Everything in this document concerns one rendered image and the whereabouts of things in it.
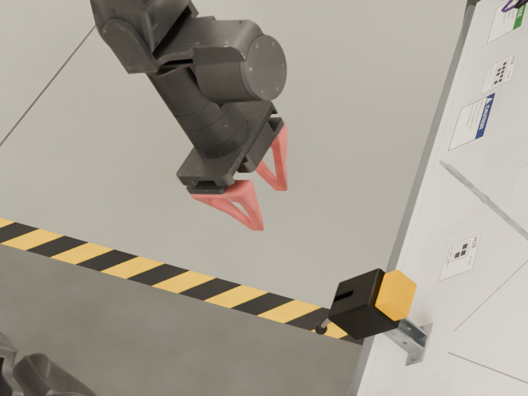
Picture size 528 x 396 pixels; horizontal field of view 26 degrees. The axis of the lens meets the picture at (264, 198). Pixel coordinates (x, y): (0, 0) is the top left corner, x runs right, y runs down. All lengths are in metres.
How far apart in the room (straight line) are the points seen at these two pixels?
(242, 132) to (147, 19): 0.16
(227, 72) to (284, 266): 1.40
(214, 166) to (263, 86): 0.12
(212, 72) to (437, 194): 0.44
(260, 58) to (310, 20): 1.82
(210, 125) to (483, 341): 0.33
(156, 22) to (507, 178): 0.46
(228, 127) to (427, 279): 0.32
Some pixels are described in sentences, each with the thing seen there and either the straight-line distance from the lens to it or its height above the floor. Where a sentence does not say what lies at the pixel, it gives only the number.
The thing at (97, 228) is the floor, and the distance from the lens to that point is 2.43.
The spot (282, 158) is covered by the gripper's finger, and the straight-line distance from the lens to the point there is 1.12.
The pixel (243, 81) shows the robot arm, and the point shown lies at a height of 1.25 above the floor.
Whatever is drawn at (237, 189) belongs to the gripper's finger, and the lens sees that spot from 1.07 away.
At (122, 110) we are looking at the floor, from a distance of 2.63.
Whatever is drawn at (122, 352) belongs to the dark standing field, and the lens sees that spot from 2.26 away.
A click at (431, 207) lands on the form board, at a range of 1.34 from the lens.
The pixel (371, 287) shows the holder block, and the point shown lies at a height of 1.02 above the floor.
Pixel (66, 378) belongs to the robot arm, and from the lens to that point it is 0.75.
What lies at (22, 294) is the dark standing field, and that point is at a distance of 2.36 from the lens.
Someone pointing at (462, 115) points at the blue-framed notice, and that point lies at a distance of 1.43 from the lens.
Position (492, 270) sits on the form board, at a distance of 1.18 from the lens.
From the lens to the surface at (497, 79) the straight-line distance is 1.42.
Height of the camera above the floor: 1.97
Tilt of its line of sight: 53 degrees down
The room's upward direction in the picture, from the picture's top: straight up
